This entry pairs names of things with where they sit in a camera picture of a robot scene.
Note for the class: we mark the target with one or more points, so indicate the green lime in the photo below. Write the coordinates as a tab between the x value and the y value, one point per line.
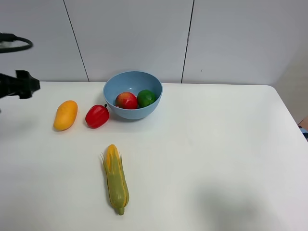
145	98

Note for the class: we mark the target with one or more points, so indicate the corn cob with husk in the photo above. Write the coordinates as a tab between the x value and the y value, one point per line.
115	177

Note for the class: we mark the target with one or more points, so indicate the blue plastic bowl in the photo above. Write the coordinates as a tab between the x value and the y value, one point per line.
134	82

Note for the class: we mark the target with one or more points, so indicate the red bell pepper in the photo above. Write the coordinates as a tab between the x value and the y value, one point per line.
97	116

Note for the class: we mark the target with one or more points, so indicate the blue object at table edge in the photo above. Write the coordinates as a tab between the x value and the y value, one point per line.
304	132

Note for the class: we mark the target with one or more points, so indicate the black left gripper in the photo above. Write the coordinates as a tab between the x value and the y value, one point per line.
23	85

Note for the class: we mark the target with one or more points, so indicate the yellow orange mango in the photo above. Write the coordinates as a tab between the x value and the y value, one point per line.
65	115

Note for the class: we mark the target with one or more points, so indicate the red yellow pomegranate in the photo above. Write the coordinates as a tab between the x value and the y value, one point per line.
126	100

